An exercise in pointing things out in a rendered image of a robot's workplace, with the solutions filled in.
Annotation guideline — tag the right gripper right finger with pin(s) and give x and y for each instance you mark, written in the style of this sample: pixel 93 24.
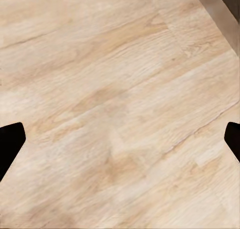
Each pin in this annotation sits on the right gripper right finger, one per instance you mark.
pixel 232 138

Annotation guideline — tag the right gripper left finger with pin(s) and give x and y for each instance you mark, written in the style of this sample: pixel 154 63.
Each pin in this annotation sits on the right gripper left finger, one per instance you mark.
pixel 12 138

